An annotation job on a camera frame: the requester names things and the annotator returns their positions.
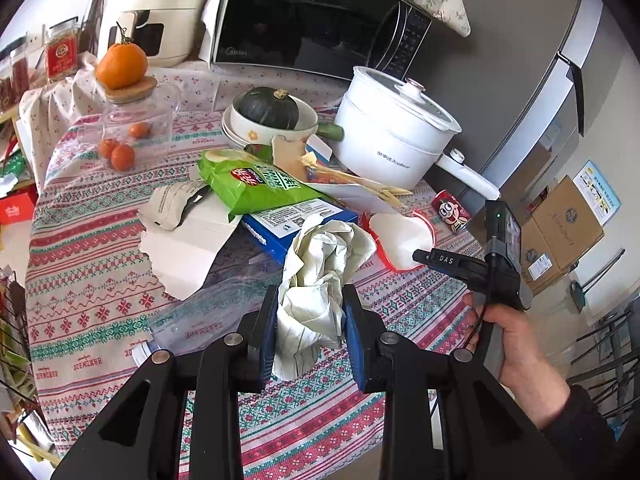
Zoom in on black microwave oven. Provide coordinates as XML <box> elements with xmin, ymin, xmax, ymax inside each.
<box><xmin>207</xmin><ymin>0</ymin><xmax>433</xmax><ymax>83</ymax></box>

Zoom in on brown cardboard piece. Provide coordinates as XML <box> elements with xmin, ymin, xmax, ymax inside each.
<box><xmin>271</xmin><ymin>135</ymin><xmax>308</xmax><ymax>181</ymax></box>

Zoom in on white shallow dish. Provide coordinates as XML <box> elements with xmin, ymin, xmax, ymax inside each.
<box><xmin>221</xmin><ymin>105</ymin><xmax>281</xmax><ymax>150</ymax></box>

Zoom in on black metal rack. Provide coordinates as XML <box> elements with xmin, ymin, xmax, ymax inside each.
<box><xmin>565</xmin><ymin>295</ymin><xmax>640</xmax><ymax>421</ymax></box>

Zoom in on glass jar with wooden lid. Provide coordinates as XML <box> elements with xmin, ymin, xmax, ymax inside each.
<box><xmin>100</xmin><ymin>77</ymin><xmax>183</xmax><ymax>171</ymax></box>

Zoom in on person's right hand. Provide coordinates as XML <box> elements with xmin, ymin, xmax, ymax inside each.
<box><xmin>462</xmin><ymin>292</ymin><xmax>571</xmax><ymax>428</ymax></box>

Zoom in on dark green squash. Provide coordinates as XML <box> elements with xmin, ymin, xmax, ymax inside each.
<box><xmin>235</xmin><ymin>87</ymin><xmax>301</xmax><ymax>133</ymax></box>

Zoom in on brown cardboard box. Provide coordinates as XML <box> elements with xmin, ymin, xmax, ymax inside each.
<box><xmin>520</xmin><ymin>175</ymin><xmax>606</xmax><ymax>296</ymax></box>

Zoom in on person's right forearm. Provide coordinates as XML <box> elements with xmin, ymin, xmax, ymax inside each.
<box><xmin>537</xmin><ymin>385</ymin><xmax>619</xmax><ymax>480</ymax></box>

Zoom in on white flower print bowl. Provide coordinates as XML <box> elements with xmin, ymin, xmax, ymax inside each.
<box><xmin>230</xmin><ymin>95</ymin><xmax>319</xmax><ymax>148</ymax></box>

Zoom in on wire rack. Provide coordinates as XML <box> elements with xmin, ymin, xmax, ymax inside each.
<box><xmin>0</xmin><ymin>265</ymin><xmax>56</xmax><ymax>461</ymax></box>

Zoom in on black cable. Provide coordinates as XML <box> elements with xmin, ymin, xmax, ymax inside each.
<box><xmin>465</xmin><ymin>255</ymin><xmax>501</xmax><ymax>361</ymax></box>

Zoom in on clear jar with red label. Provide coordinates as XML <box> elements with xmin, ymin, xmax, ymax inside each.
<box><xmin>44</xmin><ymin>17</ymin><xmax>81</xmax><ymax>83</ymax></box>

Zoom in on blue and white leaflet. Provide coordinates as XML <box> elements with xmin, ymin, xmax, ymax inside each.
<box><xmin>572</xmin><ymin>160</ymin><xmax>623</xmax><ymax>226</ymax></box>

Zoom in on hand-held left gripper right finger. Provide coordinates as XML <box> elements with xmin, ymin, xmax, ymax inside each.
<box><xmin>341</xmin><ymin>285</ymin><xmax>591</xmax><ymax>480</ymax></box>

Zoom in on crushed clear plastic bottle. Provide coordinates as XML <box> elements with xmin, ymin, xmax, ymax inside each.
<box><xmin>145</xmin><ymin>270</ymin><xmax>281</xmax><ymax>356</ymax></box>

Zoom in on green chip bag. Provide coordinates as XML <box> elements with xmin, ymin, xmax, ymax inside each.
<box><xmin>196</xmin><ymin>149</ymin><xmax>331</xmax><ymax>223</ymax></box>

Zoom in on red drink can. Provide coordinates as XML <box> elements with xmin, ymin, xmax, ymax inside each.
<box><xmin>432</xmin><ymin>190</ymin><xmax>473</xmax><ymax>235</ymax></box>

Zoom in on striped white paper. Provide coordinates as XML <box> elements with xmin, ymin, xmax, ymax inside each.
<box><xmin>274</xmin><ymin>212</ymin><xmax>377</xmax><ymax>381</ymax></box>

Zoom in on large tangerine with stem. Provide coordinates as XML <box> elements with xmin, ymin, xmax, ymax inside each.
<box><xmin>95</xmin><ymin>22</ymin><xmax>150</xmax><ymax>90</ymax></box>

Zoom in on white electric pot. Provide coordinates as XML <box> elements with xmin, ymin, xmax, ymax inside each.
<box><xmin>332</xmin><ymin>66</ymin><xmax>501</xmax><ymax>201</ymax></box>

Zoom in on wooden disposable chopsticks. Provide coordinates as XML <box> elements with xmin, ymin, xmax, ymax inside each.
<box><xmin>300</xmin><ymin>152</ymin><xmax>413</xmax><ymax>198</ymax></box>

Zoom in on blue cardboard box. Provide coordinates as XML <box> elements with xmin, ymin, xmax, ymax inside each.
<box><xmin>241</xmin><ymin>199</ymin><xmax>358</xmax><ymax>266</ymax></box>

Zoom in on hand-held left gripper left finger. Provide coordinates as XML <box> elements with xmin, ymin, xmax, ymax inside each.
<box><xmin>50</xmin><ymin>285</ymin><xmax>280</xmax><ymax>480</ymax></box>

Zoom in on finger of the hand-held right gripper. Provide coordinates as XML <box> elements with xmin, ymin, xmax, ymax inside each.
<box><xmin>412</xmin><ymin>248</ymin><xmax>481</xmax><ymax>286</ymax></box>

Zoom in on red box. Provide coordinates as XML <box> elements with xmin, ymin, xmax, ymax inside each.
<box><xmin>0</xmin><ymin>185</ymin><xmax>38</xmax><ymax>226</ymax></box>

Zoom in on grey refrigerator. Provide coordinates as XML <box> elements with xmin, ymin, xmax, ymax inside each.
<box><xmin>420</xmin><ymin>0</ymin><xmax>621</xmax><ymax>201</ymax></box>

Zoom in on glass pot lid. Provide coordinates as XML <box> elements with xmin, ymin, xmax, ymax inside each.
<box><xmin>352</xmin><ymin>66</ymin><xmax>462</xmax><ymax>133</ymax></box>

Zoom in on red and white wrapper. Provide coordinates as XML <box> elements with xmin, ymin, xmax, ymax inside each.
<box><xmin>361</xmin><ymin>211</ymin><xmax>436</xmax><ymax>273</ymax></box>

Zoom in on torn grey packet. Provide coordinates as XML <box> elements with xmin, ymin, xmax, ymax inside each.
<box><xmin>137</xmin><ymin>181</ymin><xmax>211</xmax><ymax>231</ymax></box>

